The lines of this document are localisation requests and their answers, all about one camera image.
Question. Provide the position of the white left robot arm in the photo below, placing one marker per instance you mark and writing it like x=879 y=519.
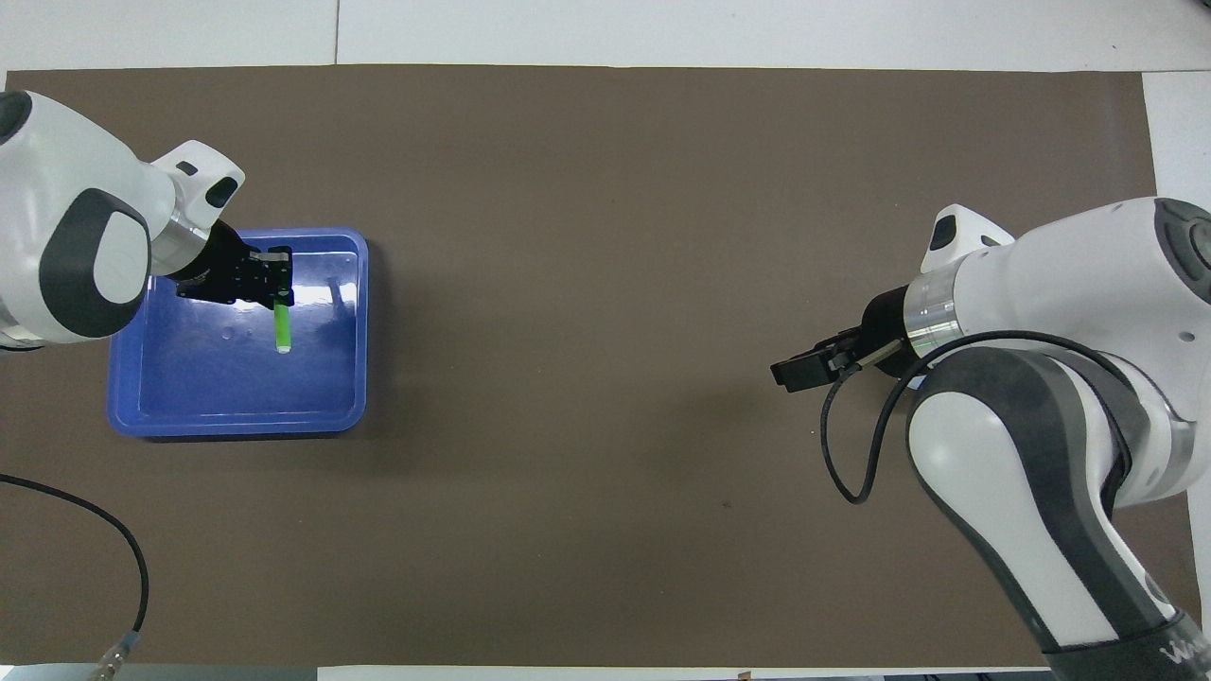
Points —
x=66 y=218

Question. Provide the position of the blue plastic tray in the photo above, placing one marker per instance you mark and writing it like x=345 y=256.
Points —
x=284 y=407

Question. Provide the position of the green pen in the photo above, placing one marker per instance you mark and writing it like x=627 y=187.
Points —
x=282 y=331

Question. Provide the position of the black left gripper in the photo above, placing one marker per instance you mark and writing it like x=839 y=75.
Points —
x=219 y=270

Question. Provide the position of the brown table mat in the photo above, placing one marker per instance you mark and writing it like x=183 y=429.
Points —
x=605 y=236

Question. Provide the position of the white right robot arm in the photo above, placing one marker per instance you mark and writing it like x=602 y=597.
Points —
x=1060 y=312

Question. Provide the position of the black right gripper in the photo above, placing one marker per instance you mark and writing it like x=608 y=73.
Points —
x=887 y=331

